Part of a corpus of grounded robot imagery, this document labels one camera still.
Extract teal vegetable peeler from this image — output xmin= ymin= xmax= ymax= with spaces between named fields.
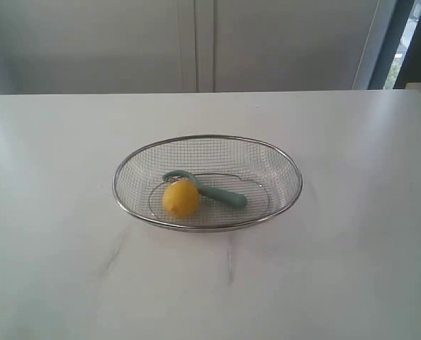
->
xmin=162 ymin=170 xmax=247 ymax=209

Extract yellow lemon with sticker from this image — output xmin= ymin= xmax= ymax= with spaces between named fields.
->
xmin=162 ymin=180 xmax=199 ymax=218

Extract oval wire mesh basket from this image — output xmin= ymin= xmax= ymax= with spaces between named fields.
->
xmin=112 ymin=135 xmax=303 ymax=232

